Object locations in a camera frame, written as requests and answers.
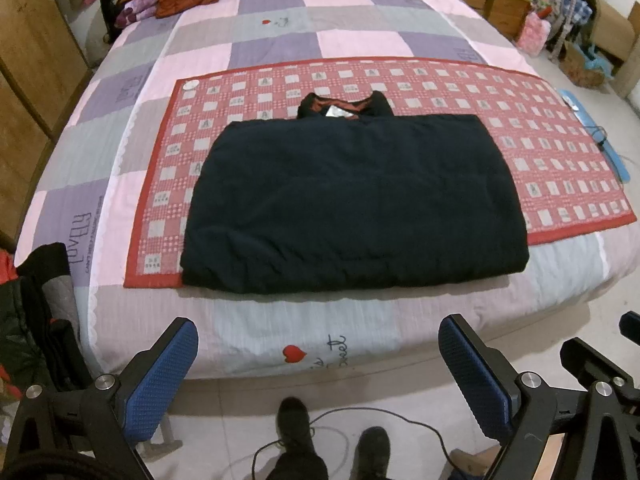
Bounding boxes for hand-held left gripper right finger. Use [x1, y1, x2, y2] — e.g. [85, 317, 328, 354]
[438, 314, 640, 480]

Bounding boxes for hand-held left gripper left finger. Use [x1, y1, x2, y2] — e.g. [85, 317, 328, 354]
[0, 316, 200, 480]

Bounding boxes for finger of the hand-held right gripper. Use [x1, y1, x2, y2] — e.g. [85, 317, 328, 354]
[559, 337, 637, 393]
[619, 311, 640, 347]

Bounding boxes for dark navy jacket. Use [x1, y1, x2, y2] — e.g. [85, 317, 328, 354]
[180, 92, 531, 295]

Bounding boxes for pile of dark clothes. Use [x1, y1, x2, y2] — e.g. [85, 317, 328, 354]
[0, 242, 98, 411]

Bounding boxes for blue checked clothes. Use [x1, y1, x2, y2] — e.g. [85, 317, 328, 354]
[537, 0, 593, 26]

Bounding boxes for black right shoe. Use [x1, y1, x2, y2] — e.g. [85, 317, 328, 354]
[357, 426, 392, 480]

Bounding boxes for black shoe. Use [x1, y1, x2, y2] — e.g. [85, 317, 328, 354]
[357, 426, 392, 480]
[276, 397, 317, 456]

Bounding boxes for black left shoe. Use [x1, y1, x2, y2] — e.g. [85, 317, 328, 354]
[276, 397, 317, 456]

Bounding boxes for light blue controller strip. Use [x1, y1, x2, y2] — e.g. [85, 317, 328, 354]
[559, 89, 632, 184]

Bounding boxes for brown bag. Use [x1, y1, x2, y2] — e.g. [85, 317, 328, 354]
[564, 42, 607, 87]

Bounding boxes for red checked mat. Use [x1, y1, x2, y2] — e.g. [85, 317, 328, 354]
[124, 57, 637, 291]

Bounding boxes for cardboard box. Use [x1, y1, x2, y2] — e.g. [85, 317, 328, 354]
[592, 0, 640, 98]

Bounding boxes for pink bag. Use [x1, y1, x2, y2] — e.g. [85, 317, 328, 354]
[516, 11, 551, 56]

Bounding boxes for wooden nightstand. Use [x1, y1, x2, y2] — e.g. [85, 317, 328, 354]
[445, 0, 533, 41]

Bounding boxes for wooden wardrobe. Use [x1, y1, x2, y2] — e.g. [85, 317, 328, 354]
[0, 0, 93, 251]

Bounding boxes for patchwork quilt bed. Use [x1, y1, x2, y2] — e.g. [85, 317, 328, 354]
[14, 0, 640, 381]

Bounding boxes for black chair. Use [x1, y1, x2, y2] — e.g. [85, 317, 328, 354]
[100, 0, 128, 43]

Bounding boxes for black floor cable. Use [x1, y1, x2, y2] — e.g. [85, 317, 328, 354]
[251, 406, 481, 480]

